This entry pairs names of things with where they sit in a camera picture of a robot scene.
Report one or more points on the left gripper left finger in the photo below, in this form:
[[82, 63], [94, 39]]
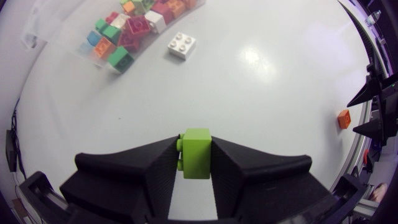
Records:
[[124, 180]]

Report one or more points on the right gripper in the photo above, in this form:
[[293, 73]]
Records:
[[390, 109]]

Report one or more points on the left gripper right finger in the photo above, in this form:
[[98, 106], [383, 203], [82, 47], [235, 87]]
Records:
[[261, 183]]

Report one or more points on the lime green toy brick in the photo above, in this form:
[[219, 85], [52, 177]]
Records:
[[196, 154]]

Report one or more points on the clear plastic container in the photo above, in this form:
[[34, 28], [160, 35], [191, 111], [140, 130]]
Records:
[[93, 57]]

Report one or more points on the pile of toy bricks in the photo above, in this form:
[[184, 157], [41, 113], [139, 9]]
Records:
[[161, 7]]

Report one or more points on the orange toy brick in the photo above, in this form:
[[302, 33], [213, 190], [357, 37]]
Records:
[[104, 48], [344, 119]]

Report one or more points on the person's hand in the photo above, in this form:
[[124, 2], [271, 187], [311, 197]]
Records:
[[379, 192]]

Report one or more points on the clear plastic bottle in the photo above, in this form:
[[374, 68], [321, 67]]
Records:
[[372, 18]]

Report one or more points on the black power brick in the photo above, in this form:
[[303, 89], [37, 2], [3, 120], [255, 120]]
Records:
[[11, 151]]

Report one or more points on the red toy brick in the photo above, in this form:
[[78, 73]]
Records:
[[128, 42], [137, 26]]

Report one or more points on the blue toy brick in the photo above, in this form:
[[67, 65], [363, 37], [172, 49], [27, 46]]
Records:
[[93, 38]]

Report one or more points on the white toy brick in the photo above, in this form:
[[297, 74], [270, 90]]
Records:
[[181, 45], [155, 21]]

